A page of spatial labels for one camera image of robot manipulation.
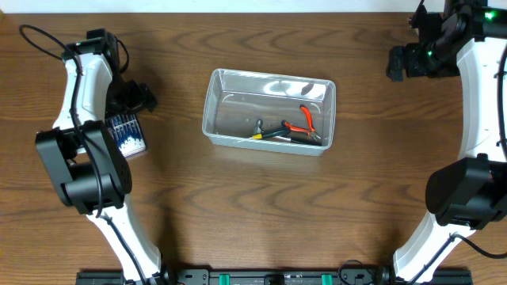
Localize blue precision screwdriver set case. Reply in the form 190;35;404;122
106;114;147;158

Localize red handled cutting pliers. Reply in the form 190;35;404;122
281;104;322;142

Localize black handled hammer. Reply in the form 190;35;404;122
254;119;321;146

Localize black yellow screwdriver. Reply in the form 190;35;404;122
242;127;290;140

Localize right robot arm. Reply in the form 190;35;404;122
373;0;506;284

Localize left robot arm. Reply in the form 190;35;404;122
36;35;167;284

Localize clear plastic container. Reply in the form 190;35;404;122
202;68;337;156

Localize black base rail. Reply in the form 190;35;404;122
75;264;474;285

